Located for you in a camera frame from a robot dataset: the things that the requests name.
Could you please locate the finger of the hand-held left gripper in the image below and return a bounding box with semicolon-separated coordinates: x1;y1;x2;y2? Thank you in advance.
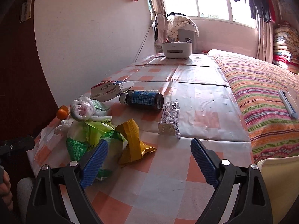
0;135;36;162

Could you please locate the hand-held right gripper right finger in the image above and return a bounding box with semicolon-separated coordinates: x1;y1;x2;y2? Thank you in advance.
190;138;274;224

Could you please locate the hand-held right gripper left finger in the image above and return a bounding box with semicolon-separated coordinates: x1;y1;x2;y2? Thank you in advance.
25;139;109;224

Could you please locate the white red medicine box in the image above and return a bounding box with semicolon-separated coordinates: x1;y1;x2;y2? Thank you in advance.
90;82;122;103

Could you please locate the blue can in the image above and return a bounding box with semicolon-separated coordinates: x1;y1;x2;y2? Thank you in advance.
119;90;164;110

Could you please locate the white desktop bin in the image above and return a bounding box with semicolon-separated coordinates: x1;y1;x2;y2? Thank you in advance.
162;39;192;59

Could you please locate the person's left hand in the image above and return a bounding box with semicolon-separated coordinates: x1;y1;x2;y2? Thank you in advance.
0;175;14;212

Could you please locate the green white printed plastic bag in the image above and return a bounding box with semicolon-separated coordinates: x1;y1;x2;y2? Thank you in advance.
66;118;128;181

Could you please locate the yellow snack packet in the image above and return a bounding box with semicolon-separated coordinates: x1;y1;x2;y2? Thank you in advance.
115;118;157;167

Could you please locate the crumpled white plastic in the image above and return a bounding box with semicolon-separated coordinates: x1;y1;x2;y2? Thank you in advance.
54;119;73;135

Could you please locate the silver blister pack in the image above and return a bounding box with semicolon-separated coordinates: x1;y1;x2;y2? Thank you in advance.
162;100;181;125
158;119;182;139

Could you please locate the small orange object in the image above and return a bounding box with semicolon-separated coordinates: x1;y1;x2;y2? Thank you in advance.
56;106;71;119

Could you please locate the pale green plastic bag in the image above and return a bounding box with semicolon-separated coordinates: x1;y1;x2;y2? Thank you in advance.
91;99;113;122

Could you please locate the knotted white plastic bag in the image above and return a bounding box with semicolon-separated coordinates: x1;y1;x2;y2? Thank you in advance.
70;95;97;122

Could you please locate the dark brown door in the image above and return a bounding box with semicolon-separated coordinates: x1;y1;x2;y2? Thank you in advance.
0;0;60;192

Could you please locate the orange checked tablecloth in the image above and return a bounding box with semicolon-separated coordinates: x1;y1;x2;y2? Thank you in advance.
26;53;255;224

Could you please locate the cream plastic chair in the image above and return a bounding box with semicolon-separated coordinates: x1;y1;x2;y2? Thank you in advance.
259;155;299;224

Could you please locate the striped bed blanket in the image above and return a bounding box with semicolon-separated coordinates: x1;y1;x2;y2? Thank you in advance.
207;49;299;164

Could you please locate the small white blue box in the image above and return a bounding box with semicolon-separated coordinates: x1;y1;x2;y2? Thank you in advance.
112;80;135;93

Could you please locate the white and blue device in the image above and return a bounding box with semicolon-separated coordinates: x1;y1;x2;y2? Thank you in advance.
278;89;299;118

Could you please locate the white appliance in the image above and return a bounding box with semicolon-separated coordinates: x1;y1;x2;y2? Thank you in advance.
155;14;199;55

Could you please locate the stack of folded blankets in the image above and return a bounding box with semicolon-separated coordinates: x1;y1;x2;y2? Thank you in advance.
272;21;299;75

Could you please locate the spotted cream cloth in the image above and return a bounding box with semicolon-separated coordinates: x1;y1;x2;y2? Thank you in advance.
167;15;199;41

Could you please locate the hanging beige bag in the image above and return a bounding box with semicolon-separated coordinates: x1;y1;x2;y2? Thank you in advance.
153;13;169;41

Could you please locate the window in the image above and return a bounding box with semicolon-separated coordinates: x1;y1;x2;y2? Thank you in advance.
161;0;260;29

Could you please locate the thin wall cable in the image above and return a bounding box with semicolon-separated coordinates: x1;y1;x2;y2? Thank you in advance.
134;21;153;60

